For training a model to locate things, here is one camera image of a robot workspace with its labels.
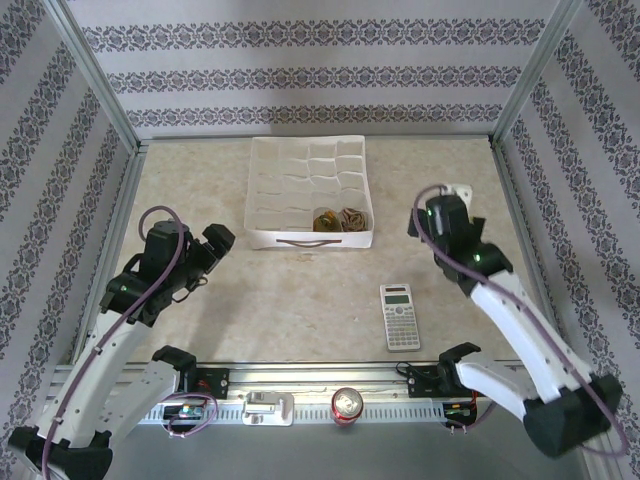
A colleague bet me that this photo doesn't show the brown argyle sock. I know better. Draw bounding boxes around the brown argyle sock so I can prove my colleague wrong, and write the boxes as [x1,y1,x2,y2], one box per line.
[339,207,372,234]

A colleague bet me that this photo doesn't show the green striped sock orange toe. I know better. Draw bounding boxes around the green striped sock orange toe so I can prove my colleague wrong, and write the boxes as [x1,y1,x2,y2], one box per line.
[312,209,342,234]

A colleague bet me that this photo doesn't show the white fabric divided organizer box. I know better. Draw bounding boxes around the white fabric divided organizer box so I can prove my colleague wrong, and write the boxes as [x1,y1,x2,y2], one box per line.
[243,135,376,251]

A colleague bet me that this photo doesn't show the white calculator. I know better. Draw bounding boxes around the white calculator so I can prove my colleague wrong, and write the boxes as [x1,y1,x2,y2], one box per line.
[379,283,422,354]

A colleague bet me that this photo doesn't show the small circuit board with leds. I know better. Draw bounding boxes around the small circuit board with leds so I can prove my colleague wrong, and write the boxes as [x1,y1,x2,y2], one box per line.
[162,402,207,422]
[443,401,477,420]

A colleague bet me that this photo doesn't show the red soda can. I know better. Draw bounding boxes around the red soda can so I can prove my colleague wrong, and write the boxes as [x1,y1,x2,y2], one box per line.
[330,387,365,427]

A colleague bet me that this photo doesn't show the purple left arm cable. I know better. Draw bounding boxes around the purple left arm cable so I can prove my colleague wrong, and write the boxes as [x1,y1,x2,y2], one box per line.
[39,205,217,479]

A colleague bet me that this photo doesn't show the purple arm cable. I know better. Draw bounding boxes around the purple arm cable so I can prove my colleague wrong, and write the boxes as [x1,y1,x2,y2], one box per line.
[39,205,217,479]
[410,183,631,459]

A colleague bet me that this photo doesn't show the aluminium frame side rail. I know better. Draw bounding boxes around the aluminium frame side rail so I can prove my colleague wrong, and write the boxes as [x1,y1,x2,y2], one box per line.
[492,142,574,361]
[69,144,149,364]

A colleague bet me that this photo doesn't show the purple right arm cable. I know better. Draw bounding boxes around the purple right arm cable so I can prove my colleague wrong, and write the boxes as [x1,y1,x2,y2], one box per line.
[410,183,631,459]

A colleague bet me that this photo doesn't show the aluminium frame post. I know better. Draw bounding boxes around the aluminium frame post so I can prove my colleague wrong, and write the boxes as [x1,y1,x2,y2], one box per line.
[488,0,599,149]
[47,0,147,154]

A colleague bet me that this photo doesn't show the white plastic clamp bracket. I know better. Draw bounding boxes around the white plastic clamp bracket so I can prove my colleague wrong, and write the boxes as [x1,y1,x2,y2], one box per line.
[242,391,295,427]

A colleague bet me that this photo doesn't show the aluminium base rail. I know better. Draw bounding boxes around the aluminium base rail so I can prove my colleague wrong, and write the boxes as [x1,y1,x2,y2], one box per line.
[47,358,591,404]

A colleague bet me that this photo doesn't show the white slotted cable duct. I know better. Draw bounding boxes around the white slotted cable duct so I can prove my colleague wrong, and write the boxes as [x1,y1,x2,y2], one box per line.
[139,402,451,427]

